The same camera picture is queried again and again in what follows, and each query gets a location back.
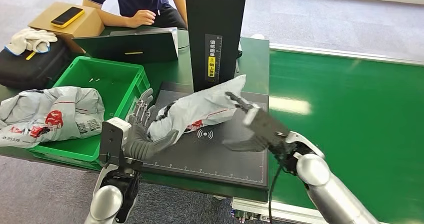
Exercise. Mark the white round knob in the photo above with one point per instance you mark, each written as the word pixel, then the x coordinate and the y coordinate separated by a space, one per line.
pixel 257 37

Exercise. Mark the yellow cased smartphone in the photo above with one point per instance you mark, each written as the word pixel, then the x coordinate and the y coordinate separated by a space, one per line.
pixel 67 17

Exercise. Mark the brown cardboard box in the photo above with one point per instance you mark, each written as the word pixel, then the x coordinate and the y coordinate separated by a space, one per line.
pixel 84 25

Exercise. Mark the green plastic crate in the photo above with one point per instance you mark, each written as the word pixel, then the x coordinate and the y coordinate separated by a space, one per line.
pixel 109 77

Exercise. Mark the person's right hand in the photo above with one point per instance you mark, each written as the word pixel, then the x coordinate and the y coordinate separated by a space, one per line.
pixel 142 17

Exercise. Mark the person's left forearm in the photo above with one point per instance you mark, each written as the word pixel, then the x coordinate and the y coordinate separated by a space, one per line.
pixel 177 1

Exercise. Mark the aluminium conveyor side rail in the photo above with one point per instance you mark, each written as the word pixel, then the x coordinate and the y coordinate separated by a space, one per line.
pixel 251 209
pixel 348 54

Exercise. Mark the black hard case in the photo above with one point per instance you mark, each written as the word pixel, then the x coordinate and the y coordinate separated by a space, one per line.
pixel 30 71

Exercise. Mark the small grey courier package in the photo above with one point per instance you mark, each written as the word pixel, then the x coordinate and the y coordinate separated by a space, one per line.
pixel 198 110

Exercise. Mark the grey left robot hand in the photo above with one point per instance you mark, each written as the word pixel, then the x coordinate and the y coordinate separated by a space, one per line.
pixel 139 146

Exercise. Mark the left wrist camera pale box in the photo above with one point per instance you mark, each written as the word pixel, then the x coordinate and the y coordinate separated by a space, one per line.
pixel 114 136

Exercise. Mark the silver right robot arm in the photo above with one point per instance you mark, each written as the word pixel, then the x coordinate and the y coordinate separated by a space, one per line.
pixel 328 192

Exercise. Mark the black inbound scanner machine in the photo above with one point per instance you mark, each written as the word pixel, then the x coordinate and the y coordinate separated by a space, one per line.
pixel 212 163

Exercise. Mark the large grey courier package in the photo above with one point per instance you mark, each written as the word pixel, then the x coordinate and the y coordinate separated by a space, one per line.
pixel 43 113

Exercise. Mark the person's right forearm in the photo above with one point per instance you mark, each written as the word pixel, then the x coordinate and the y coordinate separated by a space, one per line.
pixel 112 18

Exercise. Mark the right wrist camera pale box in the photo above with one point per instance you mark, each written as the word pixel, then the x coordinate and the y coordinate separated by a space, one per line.
pixel 251 115

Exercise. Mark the white glove blue cuff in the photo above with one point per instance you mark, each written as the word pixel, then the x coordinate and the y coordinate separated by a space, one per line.
pixel 41 46
pixel 23 38

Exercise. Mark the dark laptop computer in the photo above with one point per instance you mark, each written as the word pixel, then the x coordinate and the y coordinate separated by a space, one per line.
pixel 132 47

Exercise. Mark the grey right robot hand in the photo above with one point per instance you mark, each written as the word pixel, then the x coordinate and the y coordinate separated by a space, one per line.
pixel 268 133

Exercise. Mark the wrist camera pale box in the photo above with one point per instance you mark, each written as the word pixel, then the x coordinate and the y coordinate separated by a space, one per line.
pixel 251 115
pixel 114 136

